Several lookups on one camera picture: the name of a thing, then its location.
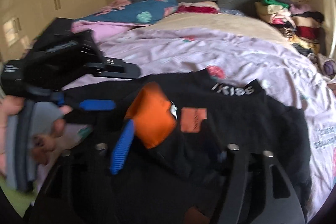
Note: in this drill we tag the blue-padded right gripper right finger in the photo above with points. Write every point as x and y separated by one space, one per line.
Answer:
256 190

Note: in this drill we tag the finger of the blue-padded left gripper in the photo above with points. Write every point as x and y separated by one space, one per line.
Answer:
113 68
86 111

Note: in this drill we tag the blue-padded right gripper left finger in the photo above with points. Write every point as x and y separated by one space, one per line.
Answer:
78 186

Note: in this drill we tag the black sweater orange cuffs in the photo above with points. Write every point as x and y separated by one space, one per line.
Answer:
183 123

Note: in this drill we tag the pile of folded clothes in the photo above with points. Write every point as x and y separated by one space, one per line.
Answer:
300 24

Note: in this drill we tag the left hand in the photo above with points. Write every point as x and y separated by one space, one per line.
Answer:
44 144

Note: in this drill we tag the pink quilt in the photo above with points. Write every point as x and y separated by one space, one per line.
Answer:
101 30

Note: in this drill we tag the teal leaf print blanket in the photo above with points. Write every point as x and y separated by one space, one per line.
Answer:
138 12

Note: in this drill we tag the beige bed sheet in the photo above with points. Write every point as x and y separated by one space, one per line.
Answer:
234 24

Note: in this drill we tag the lilac strawberry bear duvet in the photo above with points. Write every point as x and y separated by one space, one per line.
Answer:
281 71

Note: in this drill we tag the purple cloth bundle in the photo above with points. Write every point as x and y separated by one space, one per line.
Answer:
329 68

